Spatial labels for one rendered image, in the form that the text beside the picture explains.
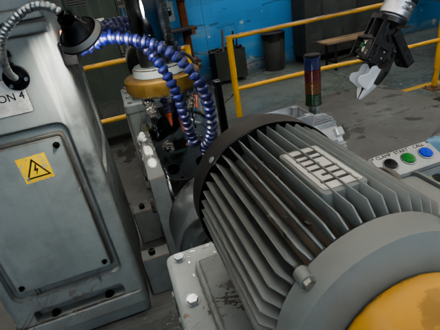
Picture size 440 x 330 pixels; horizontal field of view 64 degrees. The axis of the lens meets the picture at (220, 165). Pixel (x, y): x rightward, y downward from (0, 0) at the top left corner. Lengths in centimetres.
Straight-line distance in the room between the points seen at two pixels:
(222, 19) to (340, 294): 602
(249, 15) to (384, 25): 537
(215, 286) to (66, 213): 42
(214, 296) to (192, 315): 3
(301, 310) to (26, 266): 70
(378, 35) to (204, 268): 75
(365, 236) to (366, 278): 3
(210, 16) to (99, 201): 549
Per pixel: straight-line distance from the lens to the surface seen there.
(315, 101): 139
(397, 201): 27
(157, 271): 95
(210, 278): 47
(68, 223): 80
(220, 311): 44
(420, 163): 94
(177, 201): 73
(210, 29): 613
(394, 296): 24
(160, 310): 97
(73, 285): 90
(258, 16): 639
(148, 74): 82
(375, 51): 101
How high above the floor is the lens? 151
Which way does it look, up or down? 28 degrees down
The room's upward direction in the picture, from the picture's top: 10 degrees counter-clockwise
